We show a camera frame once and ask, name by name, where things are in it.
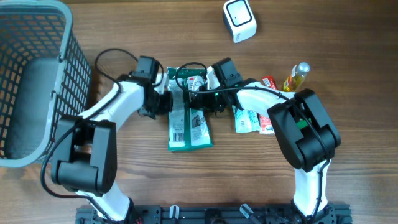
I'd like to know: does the light green wipes sachet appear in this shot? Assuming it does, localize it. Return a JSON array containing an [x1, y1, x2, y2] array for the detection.
[[232, 106, 261, 133]]

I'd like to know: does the green 3M gloves package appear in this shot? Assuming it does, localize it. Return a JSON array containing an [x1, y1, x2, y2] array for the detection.
[[167, 67, 213, 151]]

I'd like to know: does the red snack stick packet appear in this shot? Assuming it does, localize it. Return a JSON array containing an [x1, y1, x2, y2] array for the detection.
[[262, 75, 277, 90]]

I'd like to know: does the small red patterned box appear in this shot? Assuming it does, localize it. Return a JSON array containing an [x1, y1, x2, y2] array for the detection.
[[259, 115, 274, 134]]

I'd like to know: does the yellow liquid bottle silver cap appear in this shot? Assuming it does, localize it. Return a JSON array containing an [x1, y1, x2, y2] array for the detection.
[[282, 62, 310, 92]]

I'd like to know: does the green lid white jar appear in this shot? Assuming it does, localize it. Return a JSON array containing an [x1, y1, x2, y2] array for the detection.
[[296, 119, 312, 129]]

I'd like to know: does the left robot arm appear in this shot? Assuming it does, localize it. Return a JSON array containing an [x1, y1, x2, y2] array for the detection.
[[42, 72, 172, 223]]

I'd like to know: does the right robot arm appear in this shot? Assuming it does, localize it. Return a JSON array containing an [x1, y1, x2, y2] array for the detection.
[[189, 78, 341, 223]]

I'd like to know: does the white barcode scanner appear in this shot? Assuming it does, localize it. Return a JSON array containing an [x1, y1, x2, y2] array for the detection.
[[223, 0, 257, 43]]

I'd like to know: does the dark grey mesh basket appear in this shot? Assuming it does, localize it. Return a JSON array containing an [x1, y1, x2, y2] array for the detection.
[[1, 1, 92, 168]]

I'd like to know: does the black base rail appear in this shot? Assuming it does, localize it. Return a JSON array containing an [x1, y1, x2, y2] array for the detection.
[[75, 203, 353, 224]]

